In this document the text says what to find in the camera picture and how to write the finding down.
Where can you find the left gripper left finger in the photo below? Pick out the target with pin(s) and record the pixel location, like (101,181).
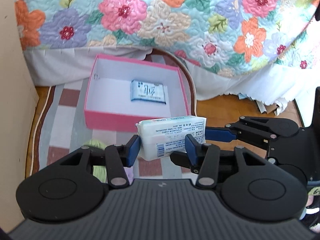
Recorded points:
(117,157)

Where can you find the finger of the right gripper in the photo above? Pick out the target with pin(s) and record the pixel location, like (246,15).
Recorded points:
(278,126)
(253,134)

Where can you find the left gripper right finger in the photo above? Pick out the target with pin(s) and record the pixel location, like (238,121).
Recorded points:
(205,157)

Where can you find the purple plush toy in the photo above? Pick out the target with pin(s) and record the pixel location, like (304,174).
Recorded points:
(129,173)

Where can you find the green yarn ball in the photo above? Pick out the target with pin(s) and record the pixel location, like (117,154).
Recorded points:
(97,161)

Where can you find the white tissue pack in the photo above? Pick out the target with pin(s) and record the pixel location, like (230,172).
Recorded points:
(161,137)

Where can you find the pink storage box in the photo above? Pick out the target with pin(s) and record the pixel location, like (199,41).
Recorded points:
(122,92)

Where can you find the checkered pastel rug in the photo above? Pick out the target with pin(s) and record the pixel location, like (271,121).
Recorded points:
(59,127)

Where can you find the blue tissue pack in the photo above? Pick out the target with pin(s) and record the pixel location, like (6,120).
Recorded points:
(145,91)

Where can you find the floral quilt bedspread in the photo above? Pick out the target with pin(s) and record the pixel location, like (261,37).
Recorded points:
(227,37)

